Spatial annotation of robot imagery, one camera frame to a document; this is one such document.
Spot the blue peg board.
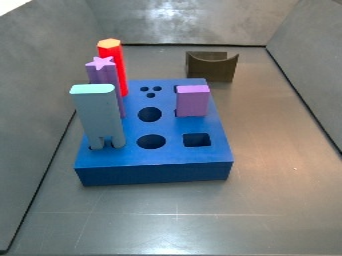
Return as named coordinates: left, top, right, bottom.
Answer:
left=74, top=78, right=234, bottom=186

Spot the black curved fixture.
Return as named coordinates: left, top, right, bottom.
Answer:
left=186, top=51, right=239, bottom=83

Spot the purple rectangular block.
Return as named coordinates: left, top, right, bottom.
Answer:
left=177, top=85, right=210, bottom=117

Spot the light blue arch peg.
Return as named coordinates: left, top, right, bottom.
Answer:
left=70, top=84, right=126, bottom=150

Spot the purple star peg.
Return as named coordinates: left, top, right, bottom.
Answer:
left=86, top=56, right=126, bottom=118

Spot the red hexagonal peg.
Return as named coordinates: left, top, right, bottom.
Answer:
left=97, top=38, right=129, bottom=96

